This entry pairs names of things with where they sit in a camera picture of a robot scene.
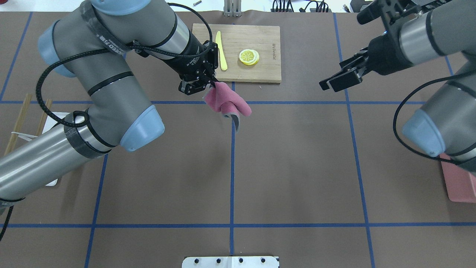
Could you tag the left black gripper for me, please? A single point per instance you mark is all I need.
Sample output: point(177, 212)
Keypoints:
point(188, 59)

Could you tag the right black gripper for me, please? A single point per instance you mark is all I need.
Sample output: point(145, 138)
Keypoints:
point(385, 56)

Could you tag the pink and grey cloth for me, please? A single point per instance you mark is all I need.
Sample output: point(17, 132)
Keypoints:
point(222, 99)

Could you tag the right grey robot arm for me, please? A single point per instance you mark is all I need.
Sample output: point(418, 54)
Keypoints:
point(436, 120)

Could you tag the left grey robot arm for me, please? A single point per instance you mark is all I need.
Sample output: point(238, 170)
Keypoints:
point(90, 44)

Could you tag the yellow plastic knife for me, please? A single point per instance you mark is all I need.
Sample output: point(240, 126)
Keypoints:
point(222, 59)

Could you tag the yellow lemon slice toy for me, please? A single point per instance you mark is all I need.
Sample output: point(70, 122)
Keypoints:
point(249, 57)

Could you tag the bamboo cutting board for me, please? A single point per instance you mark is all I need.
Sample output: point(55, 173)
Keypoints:
point(263, 39)

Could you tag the pink plastic bin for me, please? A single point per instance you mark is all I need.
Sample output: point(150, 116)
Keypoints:
point(460, 184)

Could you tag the inner wooden rack bar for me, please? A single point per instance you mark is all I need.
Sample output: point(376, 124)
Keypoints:
point(43, 118)

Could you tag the wooden rack bar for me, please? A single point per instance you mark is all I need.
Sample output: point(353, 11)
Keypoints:
point(18, 124)
point(43, 118)

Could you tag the outer wooden rack bar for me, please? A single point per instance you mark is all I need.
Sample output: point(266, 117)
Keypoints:
point(18, 124)

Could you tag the aluminium frame post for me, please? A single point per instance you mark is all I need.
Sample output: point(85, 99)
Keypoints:
point(232, 8)

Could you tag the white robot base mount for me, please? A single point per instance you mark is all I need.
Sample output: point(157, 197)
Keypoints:
point(231, 262)

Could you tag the white rack bracket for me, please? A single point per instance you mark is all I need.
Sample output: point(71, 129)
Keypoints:
point(26, 137)

